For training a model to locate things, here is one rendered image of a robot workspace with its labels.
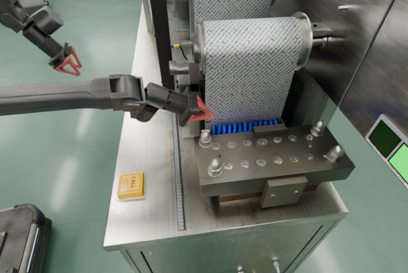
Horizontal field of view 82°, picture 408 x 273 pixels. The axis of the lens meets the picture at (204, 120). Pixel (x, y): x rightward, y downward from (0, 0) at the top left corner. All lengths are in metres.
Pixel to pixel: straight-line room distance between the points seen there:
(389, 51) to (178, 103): 0.45
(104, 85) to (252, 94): 0.38
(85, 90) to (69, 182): 1.52
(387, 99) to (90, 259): 1.61
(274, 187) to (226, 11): 0.53
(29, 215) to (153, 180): 1.07
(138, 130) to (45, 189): 1.30
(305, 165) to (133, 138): 0.57
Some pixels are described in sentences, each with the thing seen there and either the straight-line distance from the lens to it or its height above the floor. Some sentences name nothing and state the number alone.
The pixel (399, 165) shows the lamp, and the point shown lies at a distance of 0.57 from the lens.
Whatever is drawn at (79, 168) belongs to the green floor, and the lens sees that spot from 2.10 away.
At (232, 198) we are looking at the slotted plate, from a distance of 0.69.
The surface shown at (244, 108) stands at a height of 1.08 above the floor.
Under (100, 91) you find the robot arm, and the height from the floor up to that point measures 1.22.
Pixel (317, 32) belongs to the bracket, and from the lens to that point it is 0.69.
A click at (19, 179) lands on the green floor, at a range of 2.28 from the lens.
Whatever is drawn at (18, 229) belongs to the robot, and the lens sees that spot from 1.71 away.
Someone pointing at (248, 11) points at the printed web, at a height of 1.27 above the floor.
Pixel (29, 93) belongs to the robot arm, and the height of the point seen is 1.24.
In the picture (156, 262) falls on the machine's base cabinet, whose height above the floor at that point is 0.71.
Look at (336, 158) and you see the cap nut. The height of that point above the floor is 1.05.
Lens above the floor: 1.53
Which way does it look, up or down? 43 degrees down
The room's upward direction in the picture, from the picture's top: straight up
